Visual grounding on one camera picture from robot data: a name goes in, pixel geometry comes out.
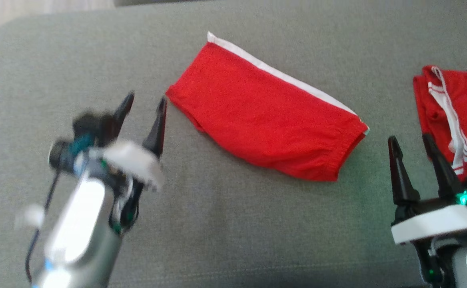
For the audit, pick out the large grey sofa seat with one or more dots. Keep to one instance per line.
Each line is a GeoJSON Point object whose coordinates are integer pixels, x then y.
{"type": "Point", "coordinates": [257, 240]}

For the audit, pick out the teal camera connector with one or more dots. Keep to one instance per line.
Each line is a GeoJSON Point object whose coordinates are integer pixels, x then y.
{"type": "Point", "coordinates": [81, 144]}

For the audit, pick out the grey and white left robot arm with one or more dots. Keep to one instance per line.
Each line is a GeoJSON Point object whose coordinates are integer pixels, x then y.
{"type": "Point", "coordinates": [77, 232]}

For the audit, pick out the red shorts with white trim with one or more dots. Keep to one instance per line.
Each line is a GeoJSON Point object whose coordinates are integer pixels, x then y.
{"type": "Point", "coordinates": [265, 116]}

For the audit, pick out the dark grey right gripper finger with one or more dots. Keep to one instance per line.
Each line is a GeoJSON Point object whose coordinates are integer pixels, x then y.
{"type": "Point", "coordinates": [403, 180]}
{"type": "Point", "coordinates": [443, 176]}

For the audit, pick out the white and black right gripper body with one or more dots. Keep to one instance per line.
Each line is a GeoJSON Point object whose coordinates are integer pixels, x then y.
{"type": "Point", "coordinates": [433, 222]}

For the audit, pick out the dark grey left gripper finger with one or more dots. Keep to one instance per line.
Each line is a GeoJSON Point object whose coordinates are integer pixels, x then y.
{"type": "Point", "coordinates": [117, 120]}
{"type": "Point", "coordinates": [155, 136]}

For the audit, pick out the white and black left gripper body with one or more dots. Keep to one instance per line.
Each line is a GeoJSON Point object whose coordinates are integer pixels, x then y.
{"type": "Point", "coordinates": [133, 162]}

